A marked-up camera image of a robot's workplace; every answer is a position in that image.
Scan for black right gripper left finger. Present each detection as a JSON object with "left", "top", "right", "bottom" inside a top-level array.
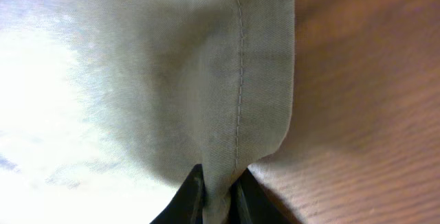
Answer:
[{"left": 151, "top": 164, "right": 205, "bottom": 224}]

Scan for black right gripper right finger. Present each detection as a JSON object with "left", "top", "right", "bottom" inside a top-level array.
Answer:
[{"left": 228, "top": 169, "right": 292, "bottom": 224}]

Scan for khaki shorts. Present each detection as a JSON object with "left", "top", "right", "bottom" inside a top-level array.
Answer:
[{"left": 1, "top": 0, "right": 294, "bottom": 223}]

